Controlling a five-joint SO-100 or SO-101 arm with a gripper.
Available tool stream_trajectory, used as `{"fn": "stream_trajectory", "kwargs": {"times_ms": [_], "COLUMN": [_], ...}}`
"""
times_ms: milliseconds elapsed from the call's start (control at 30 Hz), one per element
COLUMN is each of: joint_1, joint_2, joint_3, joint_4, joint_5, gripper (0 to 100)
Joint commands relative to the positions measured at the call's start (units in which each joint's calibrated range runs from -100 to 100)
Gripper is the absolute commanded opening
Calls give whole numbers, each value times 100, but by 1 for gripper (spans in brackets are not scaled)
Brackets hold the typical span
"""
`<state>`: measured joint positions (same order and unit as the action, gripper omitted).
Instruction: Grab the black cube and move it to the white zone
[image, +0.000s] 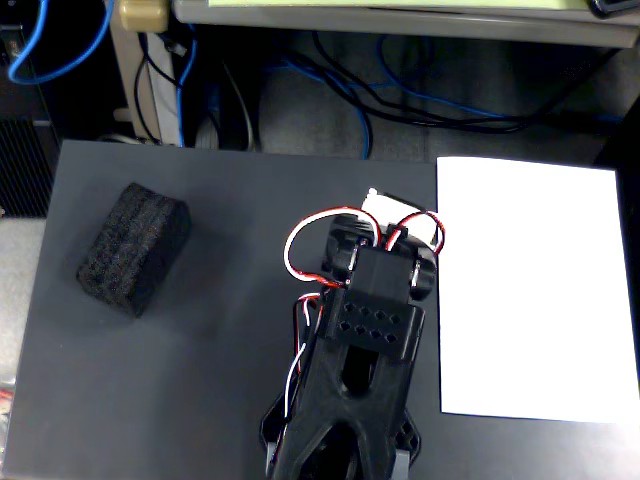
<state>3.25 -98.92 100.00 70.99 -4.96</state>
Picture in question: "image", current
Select black work board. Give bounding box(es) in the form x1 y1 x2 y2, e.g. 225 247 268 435
0 139 640 480

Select grey desk edge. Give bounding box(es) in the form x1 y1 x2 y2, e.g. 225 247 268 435
172 0 640 50

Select blue looped cable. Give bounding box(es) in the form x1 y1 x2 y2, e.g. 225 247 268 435
7 0 116 85

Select thin black cable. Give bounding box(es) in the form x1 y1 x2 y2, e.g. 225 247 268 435
132 32 181 144

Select long blue floor cable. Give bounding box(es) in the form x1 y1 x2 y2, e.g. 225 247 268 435
264 33 624 124

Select red white servo wire loop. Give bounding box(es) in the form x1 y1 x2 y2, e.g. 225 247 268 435
283 209 381 292
387 210 447 257

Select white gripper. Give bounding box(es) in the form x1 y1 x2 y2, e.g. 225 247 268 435
360 187 439 246

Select black foam cube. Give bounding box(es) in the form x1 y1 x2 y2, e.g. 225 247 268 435
75 181 193 319

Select black vented computer case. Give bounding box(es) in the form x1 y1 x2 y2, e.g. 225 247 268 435
0 118 62 219

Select white paper sheet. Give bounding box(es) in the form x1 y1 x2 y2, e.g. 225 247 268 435
436 156 640 426

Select black object on desk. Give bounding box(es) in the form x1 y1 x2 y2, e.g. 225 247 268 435
585 0 640 20

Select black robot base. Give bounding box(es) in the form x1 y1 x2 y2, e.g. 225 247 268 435
259 392 422 480

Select grey cable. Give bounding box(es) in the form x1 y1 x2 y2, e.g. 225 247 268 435
219 59 257 152

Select beige desk leg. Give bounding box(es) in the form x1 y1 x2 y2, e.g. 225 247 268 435
109 0 184 147

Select beige plastic cap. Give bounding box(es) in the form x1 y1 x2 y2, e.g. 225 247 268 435
118 0 170 33

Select blue cable along leg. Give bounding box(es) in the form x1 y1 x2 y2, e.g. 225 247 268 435
175 24 200 147

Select red white black servo wire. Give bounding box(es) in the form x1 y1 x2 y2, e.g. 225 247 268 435
283 292 326 421

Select black floor cable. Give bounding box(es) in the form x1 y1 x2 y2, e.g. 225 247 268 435
287 52 551 135
310 30 624 124

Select short blue floor cable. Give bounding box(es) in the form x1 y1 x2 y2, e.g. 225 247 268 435
344 94 375 161

